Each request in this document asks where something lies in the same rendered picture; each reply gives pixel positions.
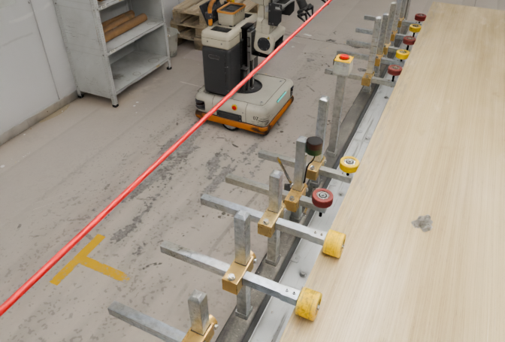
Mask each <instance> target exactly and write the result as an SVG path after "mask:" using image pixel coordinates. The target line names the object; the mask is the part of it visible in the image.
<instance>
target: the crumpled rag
mask: <svg viewBox="0 0 505 342"><path fill-rule="evenodd" d="M411 223H412V224H413V227H415V228H416V229H417V228H421V229H422V231H424V232H428V231H430V230H431V229H432V228H433V227H432V225H431V224H432V223H433V221H432V220H431V216H430V215H428V214H427V215H425V216H419V217H418V219H417V220H413V221H412V222H411Z"/></svg>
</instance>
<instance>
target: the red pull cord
mask: <svg viewBox="0 0 505 342"><path fill-rule="evenodd" d="M331 1H332V0H327V2H326V3H324V5H323V6H321V8H320V9H318V10H317V11H316V12H315V13H314V14H313V15H312V16H311V17H310V18H309V19H308V20H306V21H305V22H304V23H303V24H302V25H301V26H300V27H299V28H298V29H297V30H296V31H294V32H293V33H292V34H291V35H290V36H289V37H288V38H287V39H286V40H285V41H284V42H283V43H282V44H281V45H280V46H279V47H278V48H277V49H276V50H275V51H273V52H272V53H271V54H270V55H269V56H268V57H267V58H266V59H265V60H264V61H263V62H261V63H260V64H259V65H258V66H257V67H256V68H255V69H254V70H253V71H252V72H250V73H249V74H248V75H247V76H246V77H245V78H244V79H243V80H242V81H241V82H239V84H238V85H236V87H235V88H233V90H232V91H230V92H229V93H228V94H227V95H226V96H225V97H224V98H223V99H222V100H221V101H220V102H219V103H217V104H216V105H215V106H214V107H213V108H212V109H211V110H210V111H209V112H208V113H206V114H205V115H204V116H203V117H202V118H201V119H200V120H199V121H198V122H197V123H196V124H194V126H193V127H192V128H191V129H190V130H189V131H188V132H187V133H186V134H184V135H183V136H182V137H181V138H180V139H179V140H178V141H177V142H176V143H175V144H173V145H172V146H171V147H170V148H169V149H168V150H167V151H166V152H165V153H164V154H162V155H161V156H160V157H159V158H158V159H157V160H156V161H155V162H154V163H153V164H152V165H151V166H150V167H149V168H148V169H147V170H146V171H145V172H144V173H143V174H142V175H140V176H139V177H138V178H137V179H136V180H135V181H134V182H133V183H132V184H131V185H130V186H128V187H127V188H126V189H125V190H124V191H123V192H122V193H121V194H120V195H118V196H117V197H116V198H115V199H114V200H113V201H112V202H111V203H110V204H109V205H108V206H107V207H106V208H105V209H104V210H103V211H102V212H101V213H100V214H99V215H98V216H96V217H95V218H94V219H93V220H92V221H91V222H90V223H89V224H88V225H87V226H86V227H84V228H83V229H82V230H81V231H80V232H79V233H78V234H77V235H76V236H75V237H73V238H72V239H71V240H70V241H69V242H68V243H67V244H66V245H65V246H64V247H63V248H62V249H61V250H60V251H59V252H58V253H57V254H56V255H55V256H54V257H53V258H51V259H50V260H49V261H48V262H47V263H46V264H45V265H44V266H43V267H42V268H40V269H39V270H38V271H37V272H36V273H35V274H34V275H33V276H32V277H31V278H29V279H28V280H27V281H26V282H25V283H24V284H23V285H22V286H21V287H20V288H19V289H18V290H17V291H16V292H15V293H14V294H13V295H12V296H11V297H10V298H9V299H7V300H6V301H5V302H4V303H3V304H2V305H1V306H0V316H1V315H3V314H4V313H5V312H6V311H7V310H8V309H9V308H10V307H11V306H12V305H13V304H14V303H15V302H16V301H17V300H18V299H20V298H21V297H22V296H23V295H24V294H25V293H26V292H27V291H28V290H29V289H30V288H31V287H32V286H33V285H34V284H36V283H37V282H38V281H39V280H40V279H41V278H42V277H43V276H44V275H45V274H46V273H47V272H48V271H49V270H50V269H51V268H52V267H53V266H54V265H55V264H56V263H57V262H58V261H59V260H60V259H61V258H62V257H63V256H64V255H65V254H66V253H68V252H69V251H70V250H71V249H72V248H73V247H74V246H75V245H76V244H77V243H78V242H79V241H80V240H81V239H82V238H84V237H85V236H86V235H87V234H88V233H89V232H90V231H91V230H92V229H93V228H94V227H95V226H96V225H97V224H98V223H99V222H101V221H102V220H103V219H104V218H105V217H106V216H107V215H108V214H109V213H110V212H111V211H112V210H113V209H114V208H115V207H116V206H117V205H118V204H119V203H120V202H121V201H122V200H123V199H124V198H125V197H126V196H127V195H128V194H129V193H130V192H132V191H133V190H134V189H135V188H136V187H137V186H138V185H139V184H140V183H141V182H142V181H143V180H144V179H145V178H146V177H147V176H149V175H150V174H151V173H152V172H153V171H154V170H155V169H156V168H157V167H158V166H159V165H160V164H161V163H162V162H163V161H165V160H166V159H167V158H168V157H169V156H170V155H171V154H172V153H173V152H174V151H175V150H176V149H177V148H178V147H179V146H180V145H181V144H182V143H183V142H184V141H185V140H186V139H187V138H188V137H189V136H190V135H191V134H192V133H193V132H194V131H195V130H197V129H198V128H199V127H200V126H201V125H202V124H203V123H204V122H205V121H206V120H207V119H208V118H209V117H210V116H211V115H212V114H214V113H215V112H216V111H217V110H218V109H219V108H220V107H221V106H222V105H223V104H224V103H225V102H226V101H227V100H228V99H230V98H231V97H232V96H233V95H234V94H235V93H236V92H237V91H238V90H239V89H240V88H241V87H242V86H243V85H244V84H245V83H246V82H247V81H248V80H249V79H250V78H251V77H252V76H253V75H254V74H255V73H256V72H257V71H258V70H259V69H260V68H262V67H263V66H264V65H265V64H266V63H267V62H268V61H269V60H270V59H271V58H272V57H273V56H274V55H275V54H276V53H278V52H279V51H280V50H281V49H282V48H283V47H284V46H285V45H286V44H287V43H288V42H289V41H290V40H291V39H292V38H293V37H295V36H296V35H297V34H298V33H299V32H300V31H301V30H302V29H303V28H304V27H305V26H306V25H307V24H308V23H309V22H310V21H311V20H312V19H313V18H314V17H315V16H316V15H317V14H318V13H319V12H320V11H321V10H322V9H323V8H324V7H326V6H327V5H328V4H329V3H330V2H331Z"/></svg>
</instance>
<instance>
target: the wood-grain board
mask: <svg viewBox="0 0 505 342"><path fill-rule="evenodd" d="M427 214H428V215H430V216H431V220H432V221H433V223H432V224H431V225H432V227H433V228H432V229H431V230H430V231H428V232H424V231H422V229H421V228H417V229H416V228H415V227H413V224H412V223H411V222H412V221H413V220H417V219H418V217H419V216H425V215H427ZM330 229H331V230H334V231H336V232H341V233H344V234H345V235H346V240H345V244H344V248H343V251H342V253H341V255H340V258H337V257H334V256H330V255H328V254H325V253H323V251H322V250H323V246H322V249H321V250H320V252H319V255H318V257H317V259H316V261H315V264H314V266H313V268H312V270H311V272H310V275H309V277H308V279H307V282H306V283H305V285H304V287H307V288H309V289H312V290H315V291H317V292H321V293H322V300H321V304H320V308H319V311H318V313H317V315H316V318H315V319H314V321H311V320H309V319H306V318H304V317H302V316H299V315H296V314H295V308H294V310H293V312H292V315H291V316H290V318H289V321H288V323H287V325H286V328H285V330H284V332H283V335H282V337H281V338H280V341H279V342H505V11H501V10H495V9H489V8H478V7H471V6H465V5H454V4H448V3H442V2H433V3H432V5H431V8H430V10H429V12H428V15H427V16H426V18H425V21H424V23H423V25H422V27H421V30H420V32H419V34H418V36H417V39H416V41H415V43H414V45H413V48H412V50H411V51H410V54H409V56H408V58H407V60H406V63H405V65H404V67H403V70H402V72H401V74H400V76H399V78H398V81H397V83H396V84H395V88H394V89H393V91H392V94H391V96H390V98H389V100H388V103H387V105H386V107H385V109H384V111H383V114H382V116H381V117H380V121H379V122H378V124H377V127H376V129H375V131H374V133H373V136H372V138H371V140H370V143H369V144H368V146H367V149H366V151H365V153H364V155H363V157H362V160H361V162H360V164H359V166H358V169H357V171H356V173H355V176H354V177H353V179H352V182H351V184H350V186H349V188H348V191H347V193H346V195H345V197H344V200H343V202H342V204H341V206H340V209H339V211H338V212H337V215H336V217H335V219H334V222H333V224H332V226H331V228H330ZM295 307H296V306H295Z"/></svg>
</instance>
